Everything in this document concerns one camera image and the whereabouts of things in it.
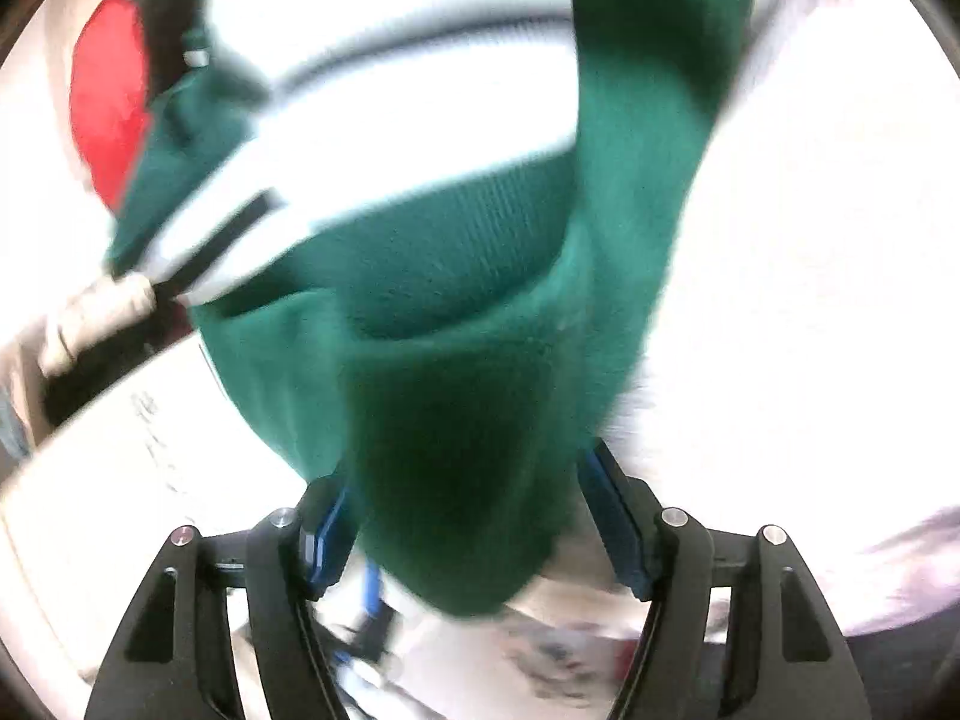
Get white fluffy blanket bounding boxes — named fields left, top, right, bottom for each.
left=525, top=0, right=960, bottom=638

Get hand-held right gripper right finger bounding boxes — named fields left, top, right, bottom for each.
left=577, top=441, right=871, bottom=720

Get green and cream varsity jacket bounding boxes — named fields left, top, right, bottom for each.
left=105, top=0, right=758, bottom=620

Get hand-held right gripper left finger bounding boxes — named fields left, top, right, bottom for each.
left=82, top=476, right=357, bottom=720

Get red duvet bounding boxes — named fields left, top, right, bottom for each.
left=69, top=0, right=151, bottom=211

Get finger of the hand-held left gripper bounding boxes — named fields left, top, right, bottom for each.
left=357, top=559, right=400, bottom=662

